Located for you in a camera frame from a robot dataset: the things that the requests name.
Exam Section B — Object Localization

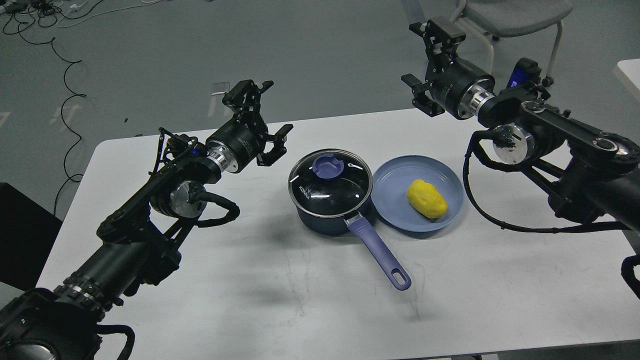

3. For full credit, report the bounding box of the yellow potato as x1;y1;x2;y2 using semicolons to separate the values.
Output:
406;178;449;219

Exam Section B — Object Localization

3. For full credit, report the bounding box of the glass lid purple knob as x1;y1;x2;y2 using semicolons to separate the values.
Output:
287;148;373;218

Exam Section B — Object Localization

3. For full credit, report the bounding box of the white floor cable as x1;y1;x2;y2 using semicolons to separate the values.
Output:
56;0;166;29

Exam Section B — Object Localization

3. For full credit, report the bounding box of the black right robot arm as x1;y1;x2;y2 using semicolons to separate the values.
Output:
401;16;640;234

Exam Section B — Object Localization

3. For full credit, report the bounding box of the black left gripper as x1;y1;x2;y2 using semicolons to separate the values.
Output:
205;79;294;174

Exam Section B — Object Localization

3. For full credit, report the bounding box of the grey chair white frame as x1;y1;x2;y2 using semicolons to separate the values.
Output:
449;0;573;88

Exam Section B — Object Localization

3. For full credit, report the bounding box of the silver floor plate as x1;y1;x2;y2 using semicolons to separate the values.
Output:
210;81;231;96

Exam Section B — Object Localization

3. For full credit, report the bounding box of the dark blue saucepan purple handle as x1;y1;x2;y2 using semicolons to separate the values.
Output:
287;148;412;291

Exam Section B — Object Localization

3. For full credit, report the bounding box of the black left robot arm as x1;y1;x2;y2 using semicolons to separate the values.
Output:
1;79;293;360

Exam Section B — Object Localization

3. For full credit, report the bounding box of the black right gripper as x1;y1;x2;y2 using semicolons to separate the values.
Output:
401;16;495;120

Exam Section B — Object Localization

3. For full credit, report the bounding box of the white table corner right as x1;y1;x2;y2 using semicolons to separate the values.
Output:
612;58;640;103

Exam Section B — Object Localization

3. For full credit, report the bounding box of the blue round plate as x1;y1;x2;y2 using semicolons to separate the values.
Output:
371;155;466;233

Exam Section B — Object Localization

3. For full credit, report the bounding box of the black box at left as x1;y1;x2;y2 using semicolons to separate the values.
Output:
0;182;62;291

